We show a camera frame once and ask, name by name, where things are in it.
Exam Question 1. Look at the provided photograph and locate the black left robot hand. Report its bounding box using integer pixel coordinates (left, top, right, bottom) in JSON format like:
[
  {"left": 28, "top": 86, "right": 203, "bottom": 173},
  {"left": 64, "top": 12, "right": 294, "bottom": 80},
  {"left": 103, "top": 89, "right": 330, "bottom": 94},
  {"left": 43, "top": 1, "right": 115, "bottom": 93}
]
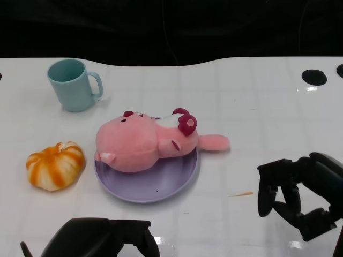
[{"left": 20, "top": 217, "right": 161, "bottom": 257}]

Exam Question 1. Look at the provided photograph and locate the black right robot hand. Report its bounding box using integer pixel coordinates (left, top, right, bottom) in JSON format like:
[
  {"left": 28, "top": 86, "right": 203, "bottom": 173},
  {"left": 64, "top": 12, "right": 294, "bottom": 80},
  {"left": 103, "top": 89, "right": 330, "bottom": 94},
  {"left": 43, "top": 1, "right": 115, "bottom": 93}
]
[{"left": 256, "top": 152, "right": 343, "bottom": 243}]

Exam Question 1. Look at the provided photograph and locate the pink plush pig doll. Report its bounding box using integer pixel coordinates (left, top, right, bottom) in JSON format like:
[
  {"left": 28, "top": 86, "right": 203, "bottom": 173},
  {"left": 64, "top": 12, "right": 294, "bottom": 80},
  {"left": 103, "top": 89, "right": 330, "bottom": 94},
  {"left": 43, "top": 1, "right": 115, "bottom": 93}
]
[{"left": 95, "top": 108, "right": 231, "bottom": 173}]

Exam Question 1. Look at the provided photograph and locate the lavender round plate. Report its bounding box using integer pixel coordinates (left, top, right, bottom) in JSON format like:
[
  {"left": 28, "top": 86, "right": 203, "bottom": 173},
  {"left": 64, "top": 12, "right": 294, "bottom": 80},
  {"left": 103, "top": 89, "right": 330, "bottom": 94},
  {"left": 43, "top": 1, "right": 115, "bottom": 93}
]
[{"left": 93, "top": 116, "right": 201, "bottom": 203}]

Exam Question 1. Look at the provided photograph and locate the orange striped toy bread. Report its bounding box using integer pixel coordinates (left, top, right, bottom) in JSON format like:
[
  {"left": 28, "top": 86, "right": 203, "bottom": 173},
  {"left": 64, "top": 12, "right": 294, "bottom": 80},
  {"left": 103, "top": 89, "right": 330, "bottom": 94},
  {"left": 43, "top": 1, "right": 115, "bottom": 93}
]
[{"left": 26, "top": 141, "right": 86, "bottom": 193}]

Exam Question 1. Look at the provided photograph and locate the teal plastic mug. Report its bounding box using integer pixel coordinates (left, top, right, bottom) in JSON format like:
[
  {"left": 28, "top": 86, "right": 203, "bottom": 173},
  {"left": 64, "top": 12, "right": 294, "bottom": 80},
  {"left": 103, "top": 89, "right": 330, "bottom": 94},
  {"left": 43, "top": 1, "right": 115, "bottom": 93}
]
[{"left": 47, "top": 58, "right": 104, "bottom": 113}]

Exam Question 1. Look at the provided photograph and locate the black backdrop cloth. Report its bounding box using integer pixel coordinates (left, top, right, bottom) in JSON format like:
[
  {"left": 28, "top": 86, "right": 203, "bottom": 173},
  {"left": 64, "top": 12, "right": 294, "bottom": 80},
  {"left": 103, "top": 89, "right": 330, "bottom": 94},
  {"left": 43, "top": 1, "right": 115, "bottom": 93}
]
[{"left": 0, "top": 0, "right": 343, "bottom": 67}]

